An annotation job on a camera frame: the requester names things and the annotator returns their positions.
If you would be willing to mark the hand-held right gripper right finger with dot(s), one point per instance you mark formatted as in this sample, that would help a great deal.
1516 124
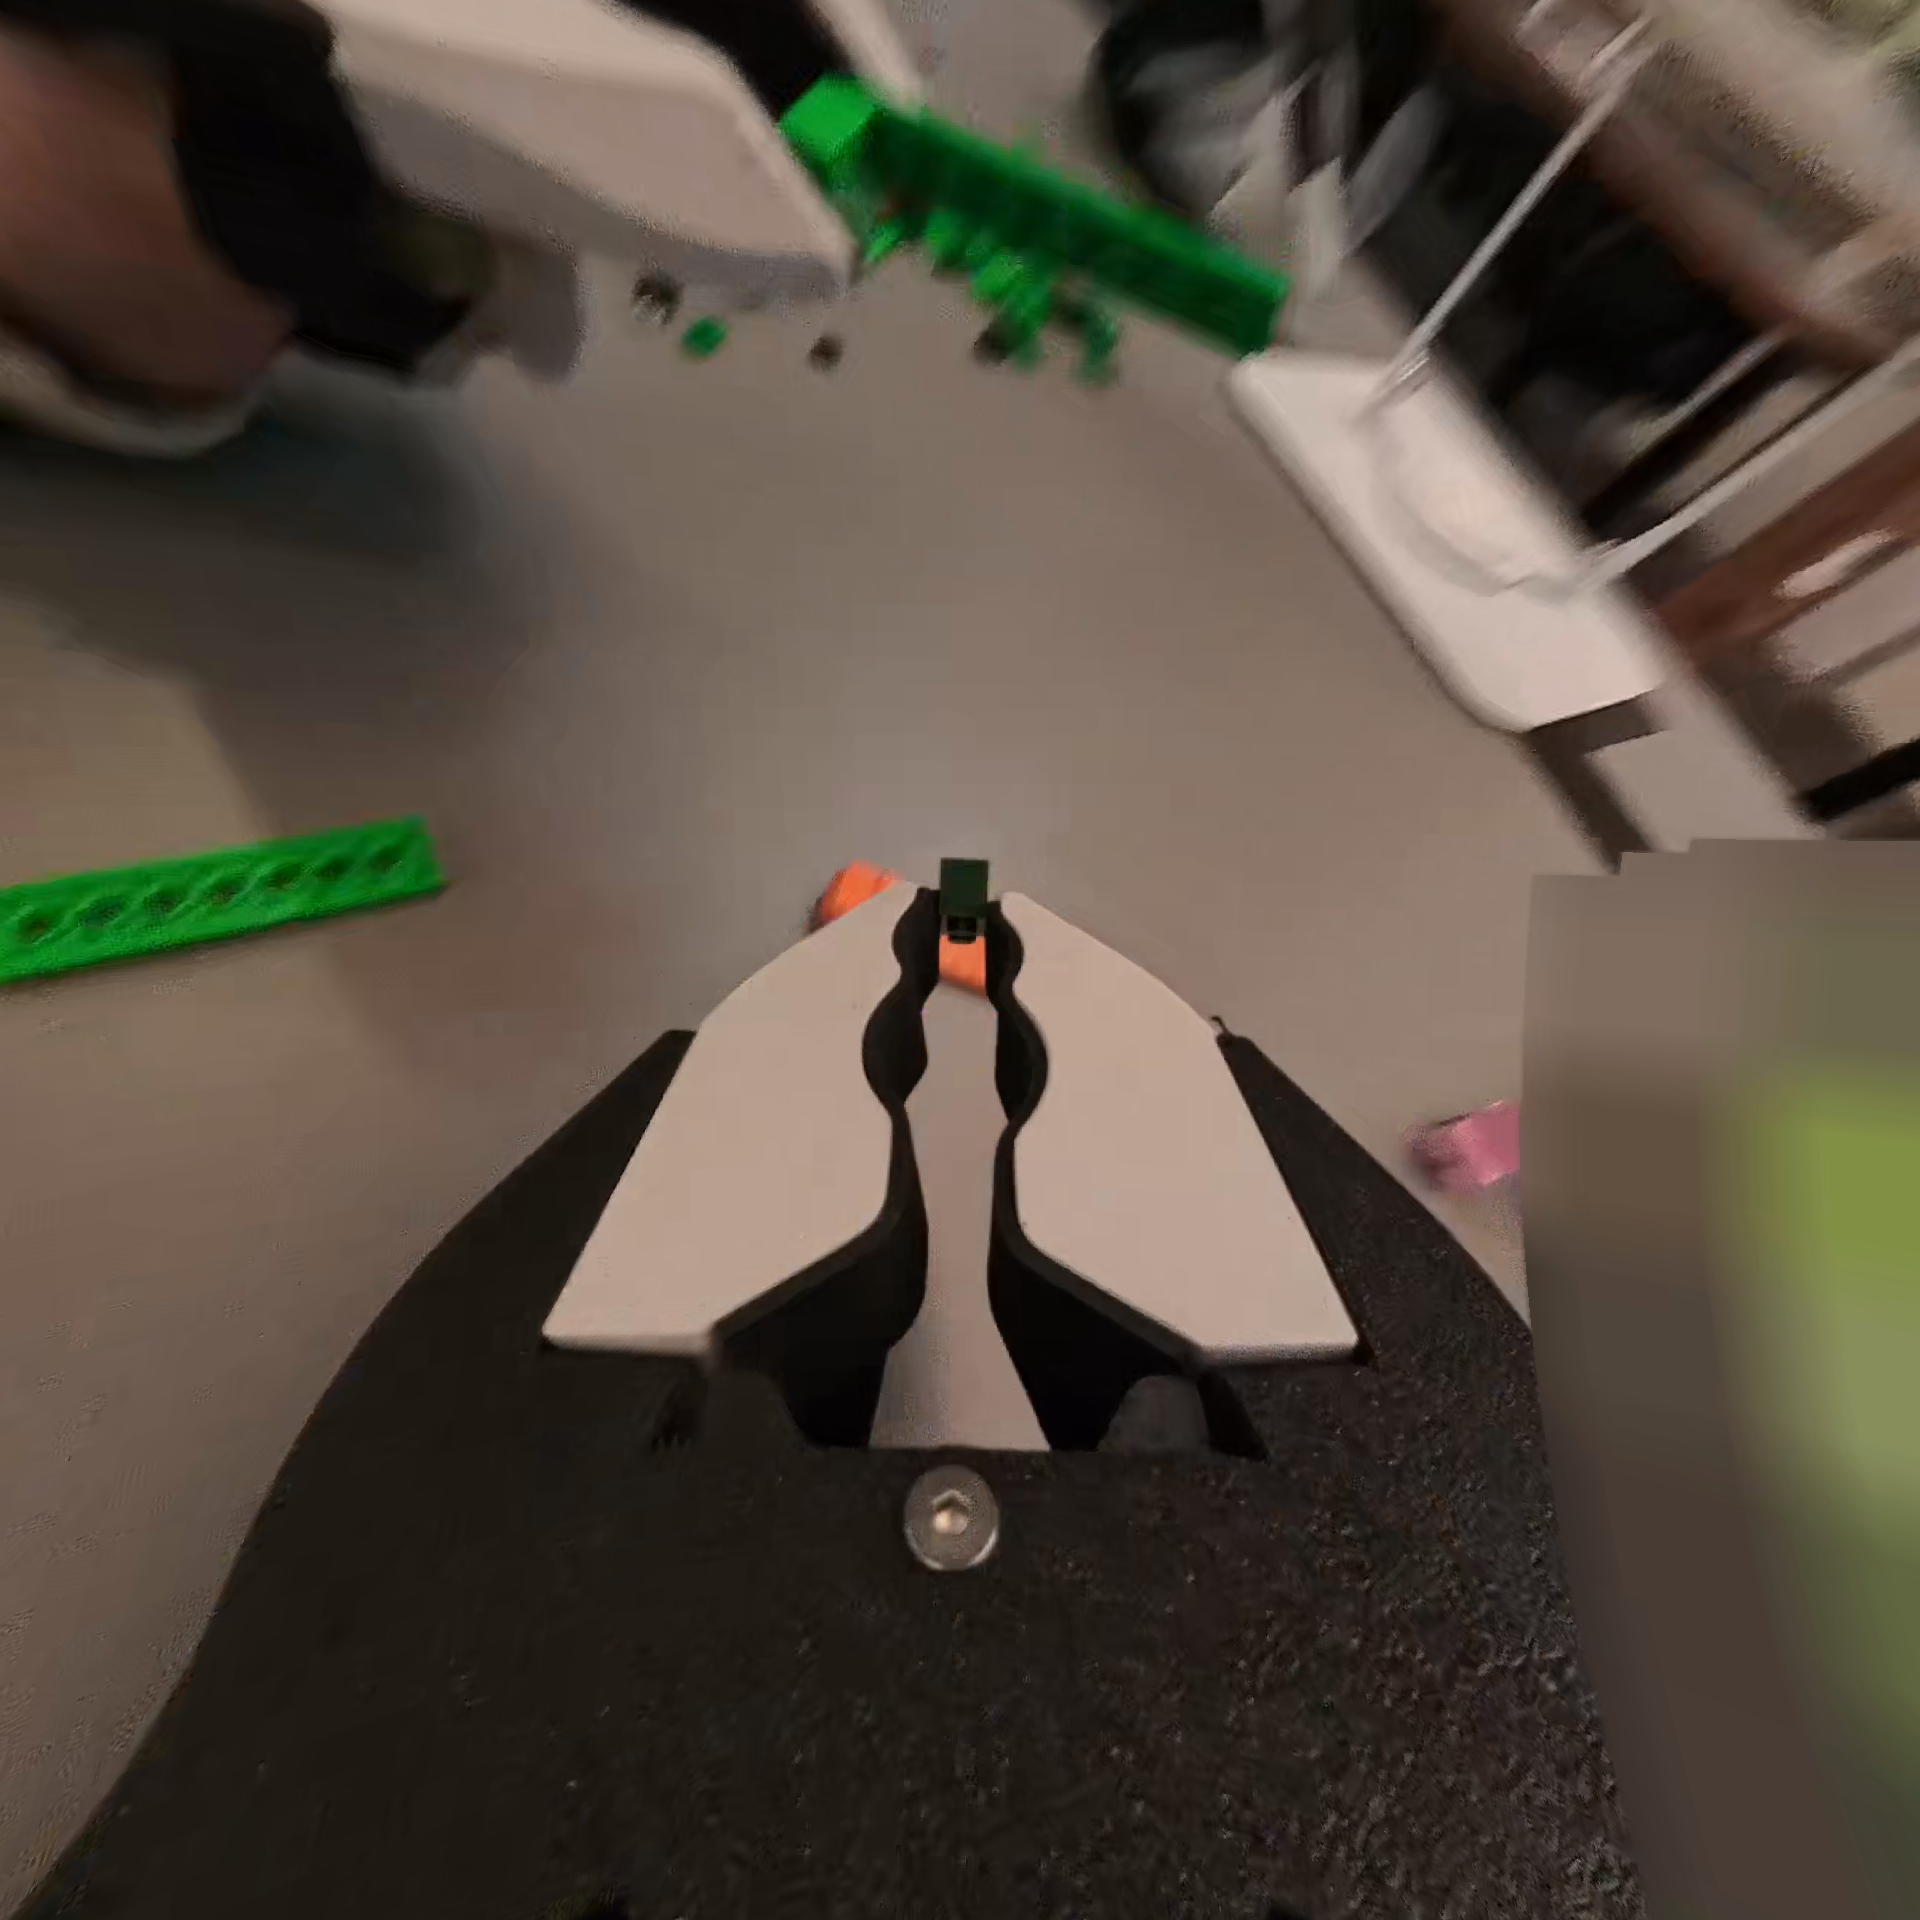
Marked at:
1170 1184

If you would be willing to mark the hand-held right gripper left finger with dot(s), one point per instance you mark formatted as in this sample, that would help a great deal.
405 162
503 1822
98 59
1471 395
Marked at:
751 1170

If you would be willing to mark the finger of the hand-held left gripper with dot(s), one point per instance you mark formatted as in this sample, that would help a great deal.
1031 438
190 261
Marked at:
877 46
572 134

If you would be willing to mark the small bright green lego brick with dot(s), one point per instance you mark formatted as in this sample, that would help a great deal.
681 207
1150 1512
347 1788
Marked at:
833 127

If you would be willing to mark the narrow green lego plate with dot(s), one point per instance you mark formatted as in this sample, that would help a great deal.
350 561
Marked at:
1080 233

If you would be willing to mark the small dark green grey brick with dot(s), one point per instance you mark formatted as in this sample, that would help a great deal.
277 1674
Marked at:
961 887

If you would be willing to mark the wide green lego plate with holes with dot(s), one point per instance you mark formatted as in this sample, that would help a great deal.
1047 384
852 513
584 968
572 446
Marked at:
224 896

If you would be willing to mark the pink lego pig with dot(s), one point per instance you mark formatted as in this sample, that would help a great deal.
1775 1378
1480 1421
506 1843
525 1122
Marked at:
1470 1146

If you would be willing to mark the pile of lego pieces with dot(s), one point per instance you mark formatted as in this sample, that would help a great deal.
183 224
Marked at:
1019 314

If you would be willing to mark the orange brick separator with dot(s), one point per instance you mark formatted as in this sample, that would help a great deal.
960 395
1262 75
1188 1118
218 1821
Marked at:
857 892

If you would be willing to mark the black office chair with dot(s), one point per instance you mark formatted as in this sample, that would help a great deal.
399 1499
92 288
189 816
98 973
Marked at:
1260 120

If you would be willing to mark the white rounded mat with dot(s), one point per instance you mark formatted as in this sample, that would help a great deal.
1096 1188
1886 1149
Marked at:
1441 570

